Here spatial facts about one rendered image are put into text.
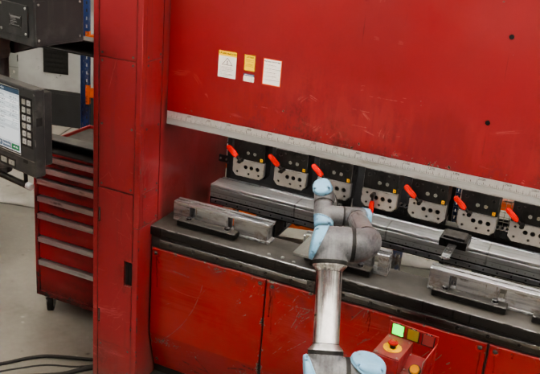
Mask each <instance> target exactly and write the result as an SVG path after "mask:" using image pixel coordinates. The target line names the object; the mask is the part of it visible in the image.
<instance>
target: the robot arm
mask: <svg viewBox="0 0 540 374"><path fill-rule="evenodd" d="M313 193H314V215H313V220H314V227H315V229H314V230H313V235H312V239H311V243H310V247H309V259H310V260H313V266H314V268H315V269H316V270H317V280H316V294H315V310H314V325H313V344H312V345H311V346H310V347H309V348H308V354H304V355H303V374H386V369H387V368H386V365H385V363H384V361H383V360H382V359H381V358H380V357H379V356H377V355H375V354H374V353H372V352H369V351H357V352H354V353H353V354H352V355H351V357H343V350H342V349H341V348H340V346H339V335H340V317H341V300H342V272H343V271H344V270H345V269H346V268H347V262H362V261H367V260H369V259H371V258H372V257H374V256H375V255H376V254H377V253H378V251H379V250H380V249H381V246H382V237H381V236H380V234H379V232H378V230H377V229H375V228H373V227H372V225H371V222H372V211H371V209H369V208H356V207H345V206H342V204H341V203H338V200H337V197H336V196H335V195H334V192H333V186H332V184H331V182H330V181H329V180H328V179H324V178H321V179H317V180H316V181H315V182H314V183H313ZM339 204H340V206H339ZM343 226H349V227H343Z"/></svg>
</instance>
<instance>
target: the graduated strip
mask: <svg viewBox="0 0 540 374"><path fill-rule="evenodd" d="M167 117H169V118H173V119H178V120H181V121H188V122H192V123H196V124H200V125H206V126H210V127H215V128H218V129H225V130H229V131H233V132H236V133H241V134H247V135H251V136H255V137H259V138H266V139H270V140H273V141H278V142H284V143H288V144H292V145H296V146H303V147H307V148H310V149H315V150H321V151H325V152H329V153H333V154H340V155H344V156H347V157H351V158H358V159H362V160H366V161H370V162H376V163H381V164H384V165H388V166H395V167H399V168H403V169H407V170H411V171H418V172H421V173H425V174H430V175H436V176H439V177H444V178H448V179H455V180H458V181H462V182H466V183H473V184H476V185H481V186H485V187H491V188H496V189H499V190H503V191H510V192H514V193H518V194H522V195H528V196H533V197H536V198H540V190H537V189H533V188H529V187H522V186H518V185H514V184H510V183H503V182H499V181H496V180H492V179H485V178H481V177H476V176H473V175H466V174H461V173H458V172H454V171H447V170H443V169H439V168H435V167H431V166H425V165H420V164H416V163H413V162H405V161H402V160H398V159H393V158H387V157H383V156H378V155H375V154H368V153H364V152H360V151H356V150H349V149H345V148H341V147H337V146H331V145H326V144H322V143H319V142H311V141H307V140H304V139H299V138H293V137H289V136H284V135H281V134H274V133H270V132H266V131H262V130H258V129H251V128H248V127H243V126H239V125H232V124H228V123H224V122H221V121H213V120H210V119H206V118H201V117H195V116H191V115H187V114H183V113H176V112H172V111H168V110H167Z"/></svg>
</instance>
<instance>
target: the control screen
mask: <svg viewBox="0 0 540 374"><path fill-rule="evenodd" d="M0 145H2V146H5V147H7V148H9V149H12V150H15V151H17V152H19V153H21V150H20V124H19V98H18V90H16V89H13V88H9V87H6V86H4V85H1V84H0Z"/></svg>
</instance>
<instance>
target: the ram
mask: <svg viewBox="0 0 540 374"><path fill-rule="evenodd" d="M219 50H223V51H231V52H236V53H237V58H236V71H235V80H234V79H230V78H226V77H221V76H218V67H219ZM245 54H246V55H254V56H255V57H256V63H255V71H254V72H251V71H246V70H244V58H245ZM264 58H269V59H273V60H282V69H281V79H280V88H279V87H275V86H271V85H266V84H262V75H263V65H264ZM244 73H247V74H252V75H254V83H252V82H247V81H243V74H244ZM167 110H168V111H172V112H176V113H183V114H187V115H191V116H195V117H201V118H206V119H210V120H213V121H221V122H224V123H228V124H232V125H239V126H243V127H248V128H251V129H258V130H262V131H266V132H270V133H274V134H281V135H284V136H289V137H293V138H299V139H304V140H307V141H311V142H319V143H322V144H326V145H331V146H337V147H341V148H345V149H349V150H356V151H360V152H364V153H368V154H375V155H378V156H383V157H387V158H393V159H398V160H402V161H405V162H413V163H416V164H420V165H425V166H431V167H435V168H439V169H443V170H447V171H454V172H458V173H461V174H466V175H473V176H476V177H481V178H485V179H492V180H496V181H499V182H503V183H510V184H514V185H518V186H522V187H529V188H533V189H537V190H540V0H171V8H170V53H169V75H168V98H167ZM166 123H167V124H171V125H178V126H181V127H186V128H189V129H196V130H200V131H203V132H208V133H211V134H218V135H222V136H226V137H229V138H236V139H240V140H244V141H248V142H254V143H258V144H262V145H266V146H273V147H276V148H281V149H284V150H291V151H295V152H298V153H302V154H309V155H312V156H317V157H321V158H327V159H331V160H335V161H339V162H345V163H349V164H353V165H357V166H364V167H367V168H371V169H375V170H379V171H385V172H390V173H393V174H397V175H404V176H407V177H412V178H415V179H422V180H426V181H430V182H433V183H440V184H444V185H448V186H452V187H459V188H462V189H466V190H470V191H477V192H480V193H485V194H488V195H495V196H499V197H502V198H507V199H513V200H517V201H521V202H524V203H531V204H535V205H539V206H540V198H536V197H533V196H528V195H522V194H518V193H514V192H510V191H503V190H499V189H496V188H491V187H485V186H481V185H476V184H473V183H466V182H462V181H458V180H455V179H448V178H444V177H439V176H436V175H430V174H425V173H421V172H418V171H411V170H407V169H403V168H399V167H395V166H388V165H384V164H381V163H376V162H370V161H366V160H362V159H358V158H351V157H347V156H344V155H340V154H333V153H329V152H325V151H321V150H315V149H310V148H307V147H303V146H296V145H292V144H288V143H284V142H278V141H273V140H270V139H266V138H259V137H255V136H251V135H247V134H241V133H236V132H233V131H229V130H225V129H218V128H215V127H210V126H206V125H200V124H196V123H192V122H188V121H181V120H178V119H173V118H169V117H168V118H166Z"/></svg>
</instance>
